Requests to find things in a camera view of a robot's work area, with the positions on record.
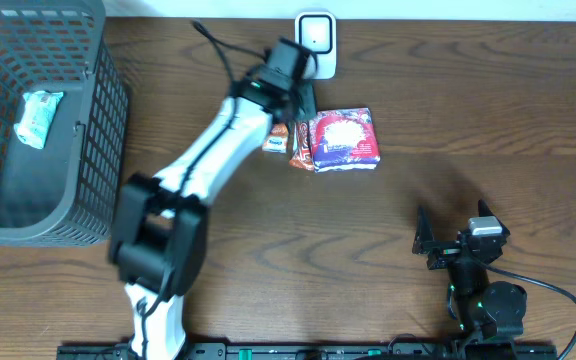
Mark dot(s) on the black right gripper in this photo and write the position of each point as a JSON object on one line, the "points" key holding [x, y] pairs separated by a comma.
{"points": [[445, 252]]}

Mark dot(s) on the red purple rice packet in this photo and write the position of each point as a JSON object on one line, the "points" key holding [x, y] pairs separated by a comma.
{"points": [[343, 140]]}

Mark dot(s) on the small orange box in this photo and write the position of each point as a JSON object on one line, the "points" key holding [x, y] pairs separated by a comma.
{"points": [[277, 140]]}

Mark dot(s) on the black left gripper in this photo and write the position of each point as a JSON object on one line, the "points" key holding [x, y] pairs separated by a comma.
{"points": [[306, 100]]}

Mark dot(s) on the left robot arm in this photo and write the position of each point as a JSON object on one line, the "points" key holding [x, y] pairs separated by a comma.
{"points": [[159, 233]]}

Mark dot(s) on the orange chocolate bar wrapper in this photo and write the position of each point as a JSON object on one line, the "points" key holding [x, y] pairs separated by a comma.
{"points": [[302, 157]]}

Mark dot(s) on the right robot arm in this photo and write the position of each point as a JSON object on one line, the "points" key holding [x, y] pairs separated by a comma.
{"points": [[490, 314]]}

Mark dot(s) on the teal snack packet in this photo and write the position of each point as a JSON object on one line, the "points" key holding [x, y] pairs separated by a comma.
{"points": [[40, 108]]}

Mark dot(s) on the grey plastic mesh basket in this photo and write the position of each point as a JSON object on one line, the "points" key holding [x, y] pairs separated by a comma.
{"points": [[64, 194]]}

